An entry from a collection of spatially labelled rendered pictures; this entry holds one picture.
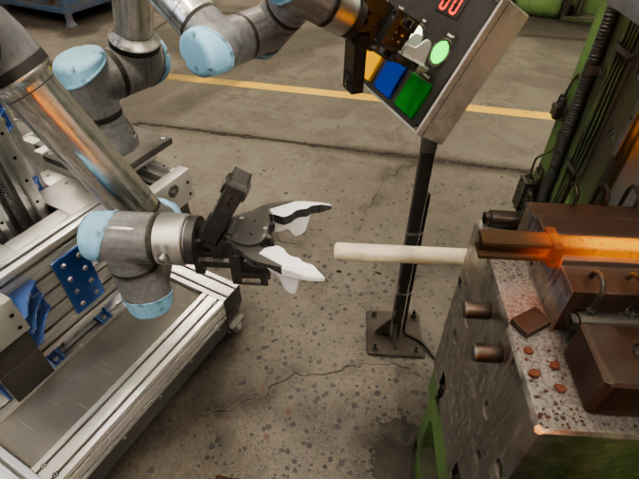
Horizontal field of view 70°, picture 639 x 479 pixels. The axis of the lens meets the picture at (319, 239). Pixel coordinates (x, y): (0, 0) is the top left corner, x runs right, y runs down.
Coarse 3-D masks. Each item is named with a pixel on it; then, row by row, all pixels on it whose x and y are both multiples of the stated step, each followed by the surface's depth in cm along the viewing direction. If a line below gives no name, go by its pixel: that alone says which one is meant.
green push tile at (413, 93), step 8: (408, 80) 96; (416, 80) 93; (424, 80) 92; (408, 88) 95; (416, 88) 93; (424, 88) 91; (432, 88) 91; (400, 96) 97; (408, 96) 95; (416, 96) 93; (424, 96) 91; (400, 104) 96; (408, 104) 94; (416, 104) 92; (408, 112) 94; (416, 112) 93
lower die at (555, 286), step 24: (528, 216) 72; (552, 216) 68; (576, 216) 69; (600, 216) 69; (624, 216) 69; (528, 264) 71; (576, 264) 60; (600, 264) 60; (624, 264) 59; (552, 288) 62; (576, 288) 57; (624, 288) 57; (552, 312) 62
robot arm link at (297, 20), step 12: (276, 0) 71; (288, 0) 71; (300, 0) 71; (312, 0) 72; (324, 0) 72; (336, 0) 73; (276, 12) 75; (288, 12) 74; (300, 12) 73; (312, 12) 73; (324, 12) 74; (288, 24) 76; (300, 24) 77; (324, 24) 76
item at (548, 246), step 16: (480, 240) 62; (496, 240) 61; (512, 240) 61; (528, 240) 61; (544, 240) 61; (560, 240) 60; (576, 240) 61; (592, 240) 61; (608, 240) 61; (624, 240) 61; (480, 256) 62; (496, 256) 62; (512, 256) 62; (528, 256) 62; (544, 256) 62; (560, 256) 60; (592, 256) 61; (608, 256) 60; (624, 256) 60
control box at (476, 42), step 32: (416, 0) 99; (480, 0) 84; (448, 32) 89; (480, 32) 83; (512, 32) 85; (384, 64) 104; (448, 64) 88; (480, 64) 87; (384, 96) 102; (448, 96) 89; (416, 128) 92; (448, 128) 94
